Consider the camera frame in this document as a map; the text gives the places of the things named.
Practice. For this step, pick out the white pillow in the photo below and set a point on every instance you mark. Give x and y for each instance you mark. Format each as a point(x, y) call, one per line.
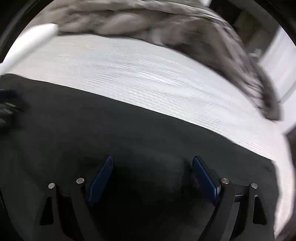
point(30, 39)

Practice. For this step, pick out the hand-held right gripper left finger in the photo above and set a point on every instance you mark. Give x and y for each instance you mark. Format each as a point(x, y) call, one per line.
point(101, 178)

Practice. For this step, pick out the grey duvet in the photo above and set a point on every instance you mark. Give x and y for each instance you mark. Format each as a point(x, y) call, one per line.
point(161, 25)

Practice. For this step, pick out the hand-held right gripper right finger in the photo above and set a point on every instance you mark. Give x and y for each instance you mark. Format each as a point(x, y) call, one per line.
point(204, 178)

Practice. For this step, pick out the bed with honeycomb cover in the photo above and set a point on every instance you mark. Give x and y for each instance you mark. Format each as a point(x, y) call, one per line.
point(150, 76)

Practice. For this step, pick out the black pants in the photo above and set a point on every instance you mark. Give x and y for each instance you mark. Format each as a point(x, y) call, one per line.
point(138, 139)

